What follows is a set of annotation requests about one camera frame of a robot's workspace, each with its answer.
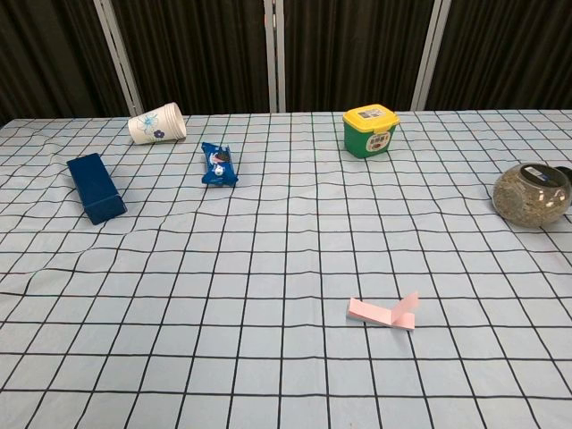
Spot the pink and blue sticky pad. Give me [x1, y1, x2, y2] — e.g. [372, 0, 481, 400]
[347, 298, 417, 332]

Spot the light blue checkered tablecloth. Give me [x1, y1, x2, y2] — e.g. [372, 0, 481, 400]
[0, 109, 572, 429]

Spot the blue cookie snack packet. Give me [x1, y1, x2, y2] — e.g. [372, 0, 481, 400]
[200, 141, 240, 188]

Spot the green tub with yellow lid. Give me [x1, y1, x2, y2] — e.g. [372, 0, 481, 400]
[342, 104, 400, 160]

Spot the white flowered paper cup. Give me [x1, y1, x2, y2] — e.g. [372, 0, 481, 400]
[127, 102, 188, 146]

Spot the black pleated curtain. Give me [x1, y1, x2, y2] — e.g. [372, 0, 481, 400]
[0, 0, 572, 129]

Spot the dark blue rectangular box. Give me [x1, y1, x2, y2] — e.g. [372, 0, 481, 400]
[66, 152, 129, 226]

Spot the glass jar of grains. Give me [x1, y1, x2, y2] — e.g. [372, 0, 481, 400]
[492, 163, 572, 229]

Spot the grey metal frame post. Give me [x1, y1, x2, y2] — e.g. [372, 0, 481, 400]
[410, 0, 453, 111]
[92, 0, 145, 118]
[264, 0, 288, 114]

